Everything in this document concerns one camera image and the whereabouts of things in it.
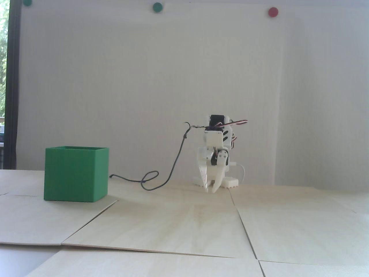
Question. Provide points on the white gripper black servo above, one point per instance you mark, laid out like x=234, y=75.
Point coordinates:
x=208, y=161

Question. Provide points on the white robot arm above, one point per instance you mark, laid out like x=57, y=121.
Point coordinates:
x=227, y=140

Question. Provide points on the green open box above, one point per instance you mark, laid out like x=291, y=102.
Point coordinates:
x=72, y=176

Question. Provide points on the white backdrop sheet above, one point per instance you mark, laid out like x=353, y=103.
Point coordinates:
x=115, y=86

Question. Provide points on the red round magnet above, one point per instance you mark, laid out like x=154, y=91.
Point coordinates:
x=273, y=12

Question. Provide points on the green round magnet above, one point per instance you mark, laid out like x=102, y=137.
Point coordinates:
x=157, y=7
x=27, y=2

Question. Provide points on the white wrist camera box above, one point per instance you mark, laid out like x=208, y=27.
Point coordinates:
x=213, y=140

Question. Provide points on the dark window frame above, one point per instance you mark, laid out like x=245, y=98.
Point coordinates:
x=13, y=86

